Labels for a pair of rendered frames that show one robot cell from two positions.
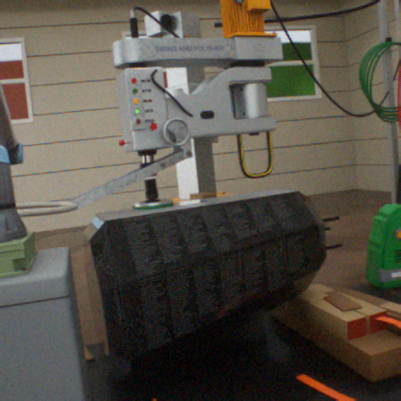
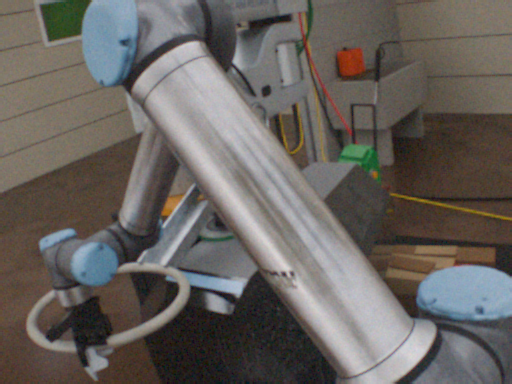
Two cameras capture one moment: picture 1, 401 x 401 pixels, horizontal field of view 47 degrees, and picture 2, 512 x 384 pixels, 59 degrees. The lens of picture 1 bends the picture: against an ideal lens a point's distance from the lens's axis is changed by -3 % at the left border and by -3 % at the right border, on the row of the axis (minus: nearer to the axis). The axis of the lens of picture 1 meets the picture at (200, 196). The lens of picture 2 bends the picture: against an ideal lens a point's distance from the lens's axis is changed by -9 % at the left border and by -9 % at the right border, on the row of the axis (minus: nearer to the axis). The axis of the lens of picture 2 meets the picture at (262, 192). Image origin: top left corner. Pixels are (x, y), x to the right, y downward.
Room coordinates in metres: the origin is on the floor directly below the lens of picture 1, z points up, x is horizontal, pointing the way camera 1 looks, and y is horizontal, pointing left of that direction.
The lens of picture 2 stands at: (0.99, 1.14, 1.59)
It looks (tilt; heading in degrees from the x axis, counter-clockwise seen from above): 20 degrees down; 325
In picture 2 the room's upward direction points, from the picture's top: 11 degrees counter-clockwise
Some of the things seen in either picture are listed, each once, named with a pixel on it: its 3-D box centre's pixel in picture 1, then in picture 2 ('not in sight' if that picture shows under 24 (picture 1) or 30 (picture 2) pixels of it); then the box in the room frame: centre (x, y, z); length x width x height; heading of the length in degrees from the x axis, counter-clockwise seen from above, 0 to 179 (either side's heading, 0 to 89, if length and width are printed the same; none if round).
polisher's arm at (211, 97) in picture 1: (211, 111); (254, 83); (2.65, -0.11, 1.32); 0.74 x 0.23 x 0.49; 113
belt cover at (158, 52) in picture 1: (198, 55); (232, 12); (2.64, -0.07, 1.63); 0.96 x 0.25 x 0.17; 113
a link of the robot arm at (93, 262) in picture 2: not in sight; (90, 260); (1.97, 0.92, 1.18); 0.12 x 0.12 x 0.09; 12
